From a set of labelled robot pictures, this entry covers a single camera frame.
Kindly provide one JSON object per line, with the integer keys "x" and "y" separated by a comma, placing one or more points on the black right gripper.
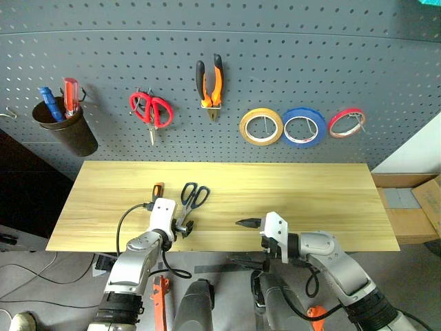
{"x": 272, "y": 246}

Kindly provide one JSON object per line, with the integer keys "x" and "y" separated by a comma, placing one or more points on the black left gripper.
{"x": 179, "y": 228}

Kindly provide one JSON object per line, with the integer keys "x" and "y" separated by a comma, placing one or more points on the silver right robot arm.
{"x": 341, "y": 265}

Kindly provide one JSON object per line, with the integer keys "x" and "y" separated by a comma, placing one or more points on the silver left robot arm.
{"x": 132, "y": 269}

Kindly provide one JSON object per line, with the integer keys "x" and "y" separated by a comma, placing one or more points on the grey floor tape strip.
{"x": 210, "y": 269}

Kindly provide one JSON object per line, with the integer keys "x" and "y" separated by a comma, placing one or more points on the yellow tape roll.
{"x": 262, "y": 142}

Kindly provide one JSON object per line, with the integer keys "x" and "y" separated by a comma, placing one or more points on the blue tape roll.
{"x": 303, "y": 144}

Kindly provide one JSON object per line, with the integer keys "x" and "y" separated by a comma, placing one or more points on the silver tape hook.
{"x": 311, "y": 127}
{"x": 360, "y": 124}
{"x": 265, "y": 125}

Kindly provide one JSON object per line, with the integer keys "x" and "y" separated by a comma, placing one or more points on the red tape roll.
{"x": 341, "y": 135}

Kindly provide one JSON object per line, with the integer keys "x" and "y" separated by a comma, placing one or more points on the black pegboard hook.
{"x": 83, "y": 93}

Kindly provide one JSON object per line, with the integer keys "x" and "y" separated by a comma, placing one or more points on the grey metal pegboard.
{"x": 241, "y": 51}

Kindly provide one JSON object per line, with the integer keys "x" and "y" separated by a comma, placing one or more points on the dark grey rounded shape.
{"x": 196, "y": 307}
{"x": 279, "y": 307}

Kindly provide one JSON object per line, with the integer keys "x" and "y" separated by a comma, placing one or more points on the orange bar clamp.
{"x": 160, "y": 303}

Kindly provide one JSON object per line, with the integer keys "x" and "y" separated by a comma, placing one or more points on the small black grey box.
{"x": 103, "y": 265}

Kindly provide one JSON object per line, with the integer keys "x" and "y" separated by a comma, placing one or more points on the small orange object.
{"x": 317, "y": 315}

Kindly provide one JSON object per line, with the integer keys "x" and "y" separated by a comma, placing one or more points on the silver pliers holder loop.
{"x": 212, "y": 107}

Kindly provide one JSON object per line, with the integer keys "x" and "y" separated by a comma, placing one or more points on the silver scissors hook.
{"x": 139, "y": 103}

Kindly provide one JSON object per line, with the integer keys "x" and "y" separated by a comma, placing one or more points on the orange black pliers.
{"x": 217, "y": 86}

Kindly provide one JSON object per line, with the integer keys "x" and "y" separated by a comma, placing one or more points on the black metal cup holder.
{"x": 74, "y": 138}

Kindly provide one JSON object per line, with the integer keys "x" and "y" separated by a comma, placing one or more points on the open cardboard box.
{"x": 410, "y": 224}

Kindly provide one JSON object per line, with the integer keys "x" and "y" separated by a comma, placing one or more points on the dark cabinet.
{"x": 27, "y": 193}

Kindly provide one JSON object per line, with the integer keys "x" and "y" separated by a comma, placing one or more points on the light coloured shoe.
{"x": 22, "y": 322}

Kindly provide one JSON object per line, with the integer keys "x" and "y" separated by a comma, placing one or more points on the teal object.
{"x": 429, "y": 1}

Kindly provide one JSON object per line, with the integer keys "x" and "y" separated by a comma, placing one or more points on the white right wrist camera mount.
{"x": 275, "y": 229}

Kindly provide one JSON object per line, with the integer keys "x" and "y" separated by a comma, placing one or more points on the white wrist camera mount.
{"x": 275, "y": 229}
{"x": 162, "y": 217}

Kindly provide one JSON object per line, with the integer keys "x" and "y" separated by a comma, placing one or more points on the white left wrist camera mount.
{"x": 162, "y": 217}

